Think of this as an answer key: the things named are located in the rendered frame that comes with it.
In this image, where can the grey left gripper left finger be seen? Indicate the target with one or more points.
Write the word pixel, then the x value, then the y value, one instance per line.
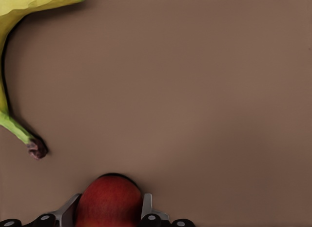
pixel 65 210

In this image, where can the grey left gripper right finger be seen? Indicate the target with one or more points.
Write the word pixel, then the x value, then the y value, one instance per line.
pixel 147 207

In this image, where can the red apple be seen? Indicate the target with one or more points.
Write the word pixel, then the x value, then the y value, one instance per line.
pixel 109 202

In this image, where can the yellow banana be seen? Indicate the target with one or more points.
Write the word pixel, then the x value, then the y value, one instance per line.
pixel 9 19

